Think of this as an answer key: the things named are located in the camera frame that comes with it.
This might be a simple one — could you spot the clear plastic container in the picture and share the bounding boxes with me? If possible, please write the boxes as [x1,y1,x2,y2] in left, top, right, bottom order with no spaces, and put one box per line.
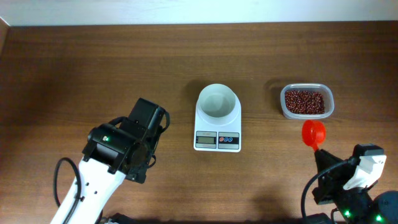
[280,83,335,119]

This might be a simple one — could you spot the red adzuki beans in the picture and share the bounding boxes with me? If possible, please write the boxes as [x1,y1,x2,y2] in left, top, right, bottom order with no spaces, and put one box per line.
[284,90,325,114]

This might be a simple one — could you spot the white round bowl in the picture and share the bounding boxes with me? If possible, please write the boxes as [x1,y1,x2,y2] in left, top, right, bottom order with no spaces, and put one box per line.
[198,83,236,118]

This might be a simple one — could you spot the orange measuring scoop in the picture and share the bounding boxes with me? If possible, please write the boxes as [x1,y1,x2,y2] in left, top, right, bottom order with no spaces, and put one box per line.
[302,120,326,152]

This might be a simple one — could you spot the white digital kitchen scale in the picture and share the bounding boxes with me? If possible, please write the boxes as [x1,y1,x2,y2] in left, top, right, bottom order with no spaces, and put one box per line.
[193,94,243,152]

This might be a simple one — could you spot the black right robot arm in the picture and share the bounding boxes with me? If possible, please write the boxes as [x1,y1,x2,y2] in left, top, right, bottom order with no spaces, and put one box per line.
[312,144,397,223]

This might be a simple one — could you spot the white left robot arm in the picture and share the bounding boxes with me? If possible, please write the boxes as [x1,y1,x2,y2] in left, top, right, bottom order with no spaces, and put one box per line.
[52,98,170,223]

